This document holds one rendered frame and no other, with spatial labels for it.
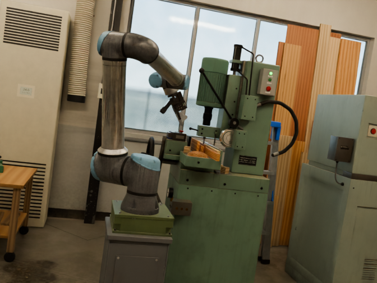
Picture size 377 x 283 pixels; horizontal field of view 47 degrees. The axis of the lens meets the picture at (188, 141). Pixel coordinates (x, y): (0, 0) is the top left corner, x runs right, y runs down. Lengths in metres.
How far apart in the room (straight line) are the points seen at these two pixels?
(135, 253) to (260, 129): 1.20
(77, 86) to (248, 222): 1.89
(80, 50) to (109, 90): 1.78
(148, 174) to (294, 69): 2.54
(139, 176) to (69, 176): 2.04
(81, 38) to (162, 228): 2.16
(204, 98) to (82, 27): 1.50
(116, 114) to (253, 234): 1.23
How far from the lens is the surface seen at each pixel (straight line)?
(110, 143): 2.11
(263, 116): 2.80
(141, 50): 1.99
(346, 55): 4.60
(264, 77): 2.73
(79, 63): 3.81
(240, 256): 2.82
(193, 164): 2.47
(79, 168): 4.04
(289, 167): 4.14
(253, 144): 2.79
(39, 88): 3.70
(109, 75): 2.05
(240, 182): 2.69
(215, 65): 2.74
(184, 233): 2.69
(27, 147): 3.74
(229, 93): 2.77
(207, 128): 2.78
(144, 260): 2.10
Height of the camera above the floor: 1.18
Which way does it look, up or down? 5 degrees down
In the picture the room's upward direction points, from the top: 8 degrees clockwise
